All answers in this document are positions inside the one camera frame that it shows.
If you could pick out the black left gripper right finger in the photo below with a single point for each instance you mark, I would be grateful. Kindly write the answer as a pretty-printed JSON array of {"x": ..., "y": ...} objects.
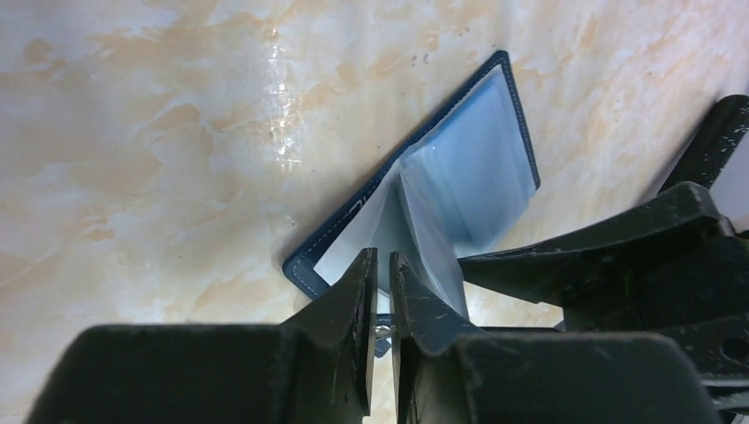
[{"x": 447, "y": 370}]

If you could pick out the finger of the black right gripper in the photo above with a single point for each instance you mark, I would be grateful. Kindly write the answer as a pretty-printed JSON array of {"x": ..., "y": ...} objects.
[{"x": 671, "y": 261}]

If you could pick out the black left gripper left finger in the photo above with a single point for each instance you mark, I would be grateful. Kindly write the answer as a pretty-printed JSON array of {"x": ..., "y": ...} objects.
[{"x": 315, "y": 367}]

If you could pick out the blue leather card holder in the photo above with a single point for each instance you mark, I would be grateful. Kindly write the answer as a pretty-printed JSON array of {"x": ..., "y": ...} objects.
[{"x": 453, "y": 188}]

